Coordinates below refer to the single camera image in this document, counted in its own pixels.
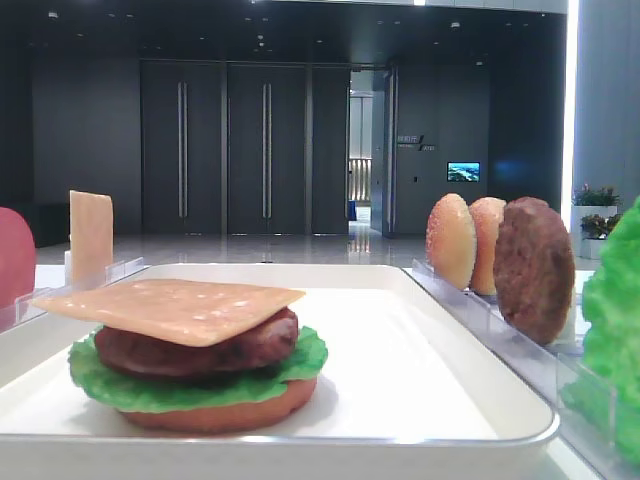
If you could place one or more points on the orange cheese slice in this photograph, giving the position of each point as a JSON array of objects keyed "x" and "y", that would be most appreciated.
[
  {"x": 91, "y": 234},
  {"x": 190, "y": 313}
]

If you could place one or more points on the meat patty on tray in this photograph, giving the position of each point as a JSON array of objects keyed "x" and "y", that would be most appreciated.
[{"x": 266, "y": 344}]

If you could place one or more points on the bun slice under lettuce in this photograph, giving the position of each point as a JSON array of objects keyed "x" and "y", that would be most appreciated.
[{"x": 214, "y": 410}]

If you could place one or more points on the standing brown meat patty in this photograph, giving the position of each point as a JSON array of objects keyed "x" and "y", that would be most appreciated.
[{"x": 534, "y": 269}]

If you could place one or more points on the green lettuce on tray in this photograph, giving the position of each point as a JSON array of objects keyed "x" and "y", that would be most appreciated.
[{"x": 127, "y": 393}]

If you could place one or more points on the red tomato slice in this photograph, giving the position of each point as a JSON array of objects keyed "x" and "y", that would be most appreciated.
[{"x": 18, "y": 257}]

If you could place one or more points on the standing green lettuce leaf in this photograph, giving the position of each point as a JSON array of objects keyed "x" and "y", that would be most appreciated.
[{"x": 615, "y": 330}]

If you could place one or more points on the sesame bun top left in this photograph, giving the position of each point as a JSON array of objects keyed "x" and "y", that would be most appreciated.
[{"x": 451, "y": 240}]

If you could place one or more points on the sesame bun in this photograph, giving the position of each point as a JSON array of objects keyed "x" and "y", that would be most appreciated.
[
  {"x": 451, "y": 240},
  {"x": 487, "y": 213}
]

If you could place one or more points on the dark double door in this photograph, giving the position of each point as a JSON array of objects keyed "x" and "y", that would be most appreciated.
[{"x": 244, "y": 148}]

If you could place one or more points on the sesame bun top right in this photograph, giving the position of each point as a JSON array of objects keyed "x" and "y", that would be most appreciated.
[{"x": 487, "y": 213}]

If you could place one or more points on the white rectangular metal tray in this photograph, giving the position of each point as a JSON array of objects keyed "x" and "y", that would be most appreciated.
[{"x": 406, "y": 393}]

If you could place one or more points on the white planter with flowers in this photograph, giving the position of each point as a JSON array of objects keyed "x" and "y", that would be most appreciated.
[{"x": 594, "y": 214}]

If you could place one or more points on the wall display screen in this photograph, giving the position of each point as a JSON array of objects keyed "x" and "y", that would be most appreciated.
[{"x": 466, "y": 172}]

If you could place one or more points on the right clear acrylic rail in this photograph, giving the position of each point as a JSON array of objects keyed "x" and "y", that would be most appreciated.
[{"x": 546, "y": 369}]

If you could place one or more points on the clear acrylic rail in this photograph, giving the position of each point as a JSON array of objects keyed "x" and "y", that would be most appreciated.
[
  {"x": 546, "y": 369},
  {"x": 23, "y": 309}
]

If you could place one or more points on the left clear acrylic rail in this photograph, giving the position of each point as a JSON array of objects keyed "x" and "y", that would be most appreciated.
[{"x": 23, "y": 309}]

